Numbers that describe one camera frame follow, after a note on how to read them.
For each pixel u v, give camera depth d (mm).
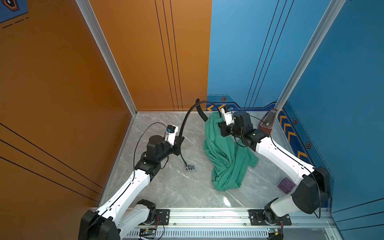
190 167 881
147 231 714
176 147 672
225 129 710
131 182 496
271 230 725
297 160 466
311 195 411
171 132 647
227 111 685
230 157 810
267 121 994
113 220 401
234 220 752
